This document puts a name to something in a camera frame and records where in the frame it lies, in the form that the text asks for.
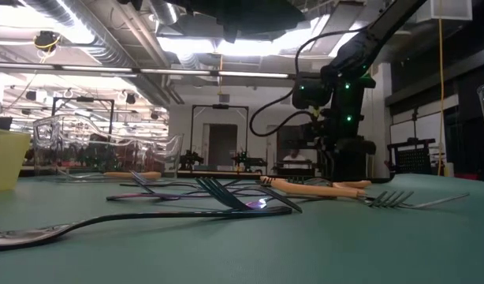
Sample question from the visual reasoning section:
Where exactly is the iridescent rainbow fork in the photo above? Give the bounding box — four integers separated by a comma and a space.
194, 177, 338, 214
118, 180, 202, 189
128, 170, 227, 200

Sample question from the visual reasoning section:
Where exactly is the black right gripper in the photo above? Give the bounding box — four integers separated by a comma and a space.
291, 65, 379, 183

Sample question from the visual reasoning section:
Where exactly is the long dark spoon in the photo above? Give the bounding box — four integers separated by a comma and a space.
0, 206, 293, 253

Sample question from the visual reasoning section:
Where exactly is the person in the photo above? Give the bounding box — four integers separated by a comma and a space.
283, 148, 308, 163

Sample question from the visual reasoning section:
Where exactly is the dark shelf unit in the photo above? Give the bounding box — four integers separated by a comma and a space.
275, 125, 326, 177

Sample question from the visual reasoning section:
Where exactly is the yellow plastic bin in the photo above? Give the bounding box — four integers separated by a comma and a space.
0, 126, 32, 193

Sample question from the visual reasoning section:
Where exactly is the silver ceiling duct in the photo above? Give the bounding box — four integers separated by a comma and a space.
23, 0, 176, 107

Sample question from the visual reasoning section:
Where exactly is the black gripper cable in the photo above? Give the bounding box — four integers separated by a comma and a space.
248, 26, 371, 138

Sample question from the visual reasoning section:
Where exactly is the wooden-handled fork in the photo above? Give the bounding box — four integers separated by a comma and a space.
331, 179, 415, 209
102, 170, 163, 181
271, 177, 471, 209
259, 175, 333, 187

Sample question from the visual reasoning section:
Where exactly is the black gantry frame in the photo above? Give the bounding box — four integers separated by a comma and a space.
51, 95, 116, 137
189, 103, 250, 171

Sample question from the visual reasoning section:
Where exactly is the long ceiling light bar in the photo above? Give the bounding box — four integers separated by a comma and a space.
0, 61, 302, 80

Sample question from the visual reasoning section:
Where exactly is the green table mat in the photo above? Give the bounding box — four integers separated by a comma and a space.
0, 173, 484, 284

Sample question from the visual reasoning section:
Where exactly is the whiteboard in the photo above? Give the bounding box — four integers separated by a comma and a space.
389, 112, 444, 163

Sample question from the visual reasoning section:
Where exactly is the black metal fork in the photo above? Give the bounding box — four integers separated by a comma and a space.
106, 192, 160, 201

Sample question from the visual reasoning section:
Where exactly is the black pegboard cart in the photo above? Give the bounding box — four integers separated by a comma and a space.
385, 136, 438, 177

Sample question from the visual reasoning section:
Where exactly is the black cord reel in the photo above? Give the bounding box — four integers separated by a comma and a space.
33, 30, 61, 54

